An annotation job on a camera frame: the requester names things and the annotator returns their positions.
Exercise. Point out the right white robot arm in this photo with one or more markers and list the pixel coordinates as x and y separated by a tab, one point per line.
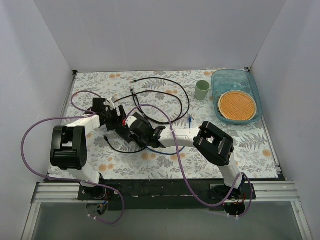
216	146

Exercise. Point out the green cup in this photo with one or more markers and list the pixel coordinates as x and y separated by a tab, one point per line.
201	90

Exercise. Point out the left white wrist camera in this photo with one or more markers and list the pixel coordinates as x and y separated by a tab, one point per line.
111	101

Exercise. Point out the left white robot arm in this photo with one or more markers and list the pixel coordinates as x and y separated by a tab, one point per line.
69	142

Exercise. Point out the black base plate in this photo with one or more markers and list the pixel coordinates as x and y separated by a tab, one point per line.
161	194

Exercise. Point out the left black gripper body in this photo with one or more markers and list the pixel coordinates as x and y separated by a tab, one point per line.
111	122

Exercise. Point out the teal plastic bin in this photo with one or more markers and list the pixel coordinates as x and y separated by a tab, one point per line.
232	79

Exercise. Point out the orange woven plate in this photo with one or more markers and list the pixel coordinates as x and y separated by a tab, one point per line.
237	105

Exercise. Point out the aluminium rail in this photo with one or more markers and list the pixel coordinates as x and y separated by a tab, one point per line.
265	191

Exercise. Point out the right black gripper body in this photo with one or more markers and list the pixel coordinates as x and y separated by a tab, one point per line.
133	135

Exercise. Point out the floral table mat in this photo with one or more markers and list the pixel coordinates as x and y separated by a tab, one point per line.
166	95

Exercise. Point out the black network switch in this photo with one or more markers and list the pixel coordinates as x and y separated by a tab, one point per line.
124	132

